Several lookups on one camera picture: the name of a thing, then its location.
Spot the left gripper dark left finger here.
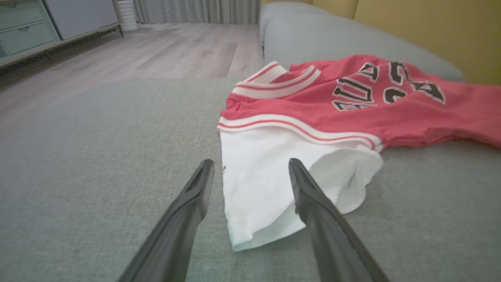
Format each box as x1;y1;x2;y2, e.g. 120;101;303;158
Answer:
117;159;215;282

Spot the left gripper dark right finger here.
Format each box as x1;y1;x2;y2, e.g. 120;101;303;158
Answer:
288;158;390;282

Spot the red white basketball jersey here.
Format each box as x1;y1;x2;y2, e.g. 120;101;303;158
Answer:
217;54;501;252

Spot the large grey sofa ottoman cushion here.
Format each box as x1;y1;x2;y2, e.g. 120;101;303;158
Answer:
0;76;501;282

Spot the long grey sofa seat cushion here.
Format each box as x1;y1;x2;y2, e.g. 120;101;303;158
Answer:
260;14;466;83

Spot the white ribbed floor vase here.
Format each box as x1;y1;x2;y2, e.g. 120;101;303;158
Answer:
117;0;139;32

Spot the grey curtain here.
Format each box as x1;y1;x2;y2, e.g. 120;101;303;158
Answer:
133;0;262;25

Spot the wide yellow sofa back cushion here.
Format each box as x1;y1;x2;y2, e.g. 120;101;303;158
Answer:
354;0;501;86

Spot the narrow yellow sofa back cushion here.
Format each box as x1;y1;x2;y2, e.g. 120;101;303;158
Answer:
312;0;360;20

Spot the small grey sofa seat cushion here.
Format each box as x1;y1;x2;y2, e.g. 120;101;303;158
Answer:
259;1;331;30

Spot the mint grey tv cabinet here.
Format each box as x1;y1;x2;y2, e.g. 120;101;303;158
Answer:
0;0;124;69

